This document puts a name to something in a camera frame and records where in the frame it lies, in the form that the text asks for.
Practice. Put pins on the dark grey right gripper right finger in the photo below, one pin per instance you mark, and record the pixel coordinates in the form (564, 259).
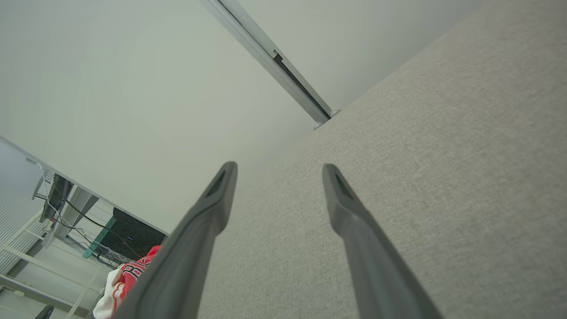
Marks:
(376, 274)

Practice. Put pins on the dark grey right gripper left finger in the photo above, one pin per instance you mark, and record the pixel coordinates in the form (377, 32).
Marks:
(177, 266)

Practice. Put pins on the red Bulls 23 jersey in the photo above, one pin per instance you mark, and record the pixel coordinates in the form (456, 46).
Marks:
(130, 272)

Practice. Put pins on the black speckled office chair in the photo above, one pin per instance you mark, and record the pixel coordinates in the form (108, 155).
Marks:
(133, 235)

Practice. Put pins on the grey fabric padded surface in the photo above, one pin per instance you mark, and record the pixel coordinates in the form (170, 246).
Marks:
(443, 177)

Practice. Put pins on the dark monitor on stand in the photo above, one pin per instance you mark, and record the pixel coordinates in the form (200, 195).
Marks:
(57, 195)

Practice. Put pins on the white metal desk frame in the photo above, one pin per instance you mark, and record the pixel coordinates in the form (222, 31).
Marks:
(40, 263)

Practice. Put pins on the grey partition joint post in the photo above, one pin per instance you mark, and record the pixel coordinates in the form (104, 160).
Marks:
(283, 71)

